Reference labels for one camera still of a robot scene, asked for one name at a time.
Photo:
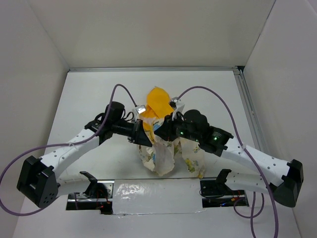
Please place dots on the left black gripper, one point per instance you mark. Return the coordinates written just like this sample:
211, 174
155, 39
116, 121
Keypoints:
138, 135

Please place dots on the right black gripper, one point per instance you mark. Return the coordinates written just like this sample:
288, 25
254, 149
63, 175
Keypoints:
166, 130

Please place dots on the yellow and cream baby jacket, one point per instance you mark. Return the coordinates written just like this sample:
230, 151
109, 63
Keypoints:
161, 157

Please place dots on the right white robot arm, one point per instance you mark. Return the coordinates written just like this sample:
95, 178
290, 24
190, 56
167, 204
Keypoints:
272, 175

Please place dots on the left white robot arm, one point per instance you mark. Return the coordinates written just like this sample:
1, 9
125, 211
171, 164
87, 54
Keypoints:
40, 179

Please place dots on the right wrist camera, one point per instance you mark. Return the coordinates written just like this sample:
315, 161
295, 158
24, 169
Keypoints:
177, 106

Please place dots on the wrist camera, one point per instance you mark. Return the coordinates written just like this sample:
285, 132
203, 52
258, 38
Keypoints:
177, 106
139, 109

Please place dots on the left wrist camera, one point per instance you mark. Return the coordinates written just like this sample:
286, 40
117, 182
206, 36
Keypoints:
139, 109

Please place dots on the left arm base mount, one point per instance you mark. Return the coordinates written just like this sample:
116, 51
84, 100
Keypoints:
97, 195

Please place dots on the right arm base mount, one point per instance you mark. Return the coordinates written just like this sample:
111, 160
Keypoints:
215, 193

